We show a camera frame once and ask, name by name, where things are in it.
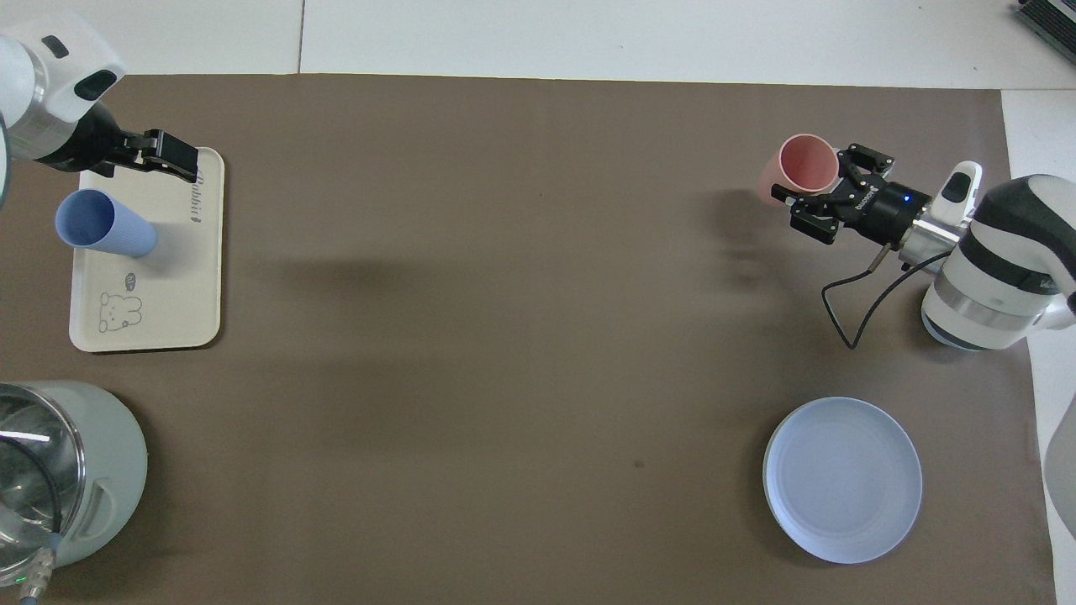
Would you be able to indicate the pale blue plate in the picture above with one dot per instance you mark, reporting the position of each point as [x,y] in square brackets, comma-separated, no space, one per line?
[841,479]

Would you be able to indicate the brown table mat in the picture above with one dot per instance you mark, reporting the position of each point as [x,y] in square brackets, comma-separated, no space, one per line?
[504,294]

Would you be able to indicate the mint green cooking pot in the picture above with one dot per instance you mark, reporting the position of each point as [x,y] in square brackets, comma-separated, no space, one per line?
[109,470]

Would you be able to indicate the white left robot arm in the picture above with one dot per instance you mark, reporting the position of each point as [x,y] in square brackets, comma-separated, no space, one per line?
[42,76]

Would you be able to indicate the dark grey ribbed device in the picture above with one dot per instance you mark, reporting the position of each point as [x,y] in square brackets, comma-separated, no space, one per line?
[1051,17]

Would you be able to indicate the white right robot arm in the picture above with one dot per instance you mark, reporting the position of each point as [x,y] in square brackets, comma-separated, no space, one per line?
[1000,260]

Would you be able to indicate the glass pot lid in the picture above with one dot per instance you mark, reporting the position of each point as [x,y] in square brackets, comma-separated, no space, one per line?
[34,487]

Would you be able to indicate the blue plastic cup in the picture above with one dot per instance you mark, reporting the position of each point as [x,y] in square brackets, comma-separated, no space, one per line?
[109,227]

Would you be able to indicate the pink plastic cup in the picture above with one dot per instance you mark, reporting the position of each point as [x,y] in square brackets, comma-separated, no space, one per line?
[803,164]

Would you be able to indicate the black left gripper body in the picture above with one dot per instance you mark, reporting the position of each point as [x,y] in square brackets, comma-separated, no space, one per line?
[92,143]

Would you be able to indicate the cream tray with rabbit print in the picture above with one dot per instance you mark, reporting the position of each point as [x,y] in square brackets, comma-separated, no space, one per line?
[176,294]

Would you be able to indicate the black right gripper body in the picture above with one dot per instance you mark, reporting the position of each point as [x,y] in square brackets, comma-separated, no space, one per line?
[883,208]

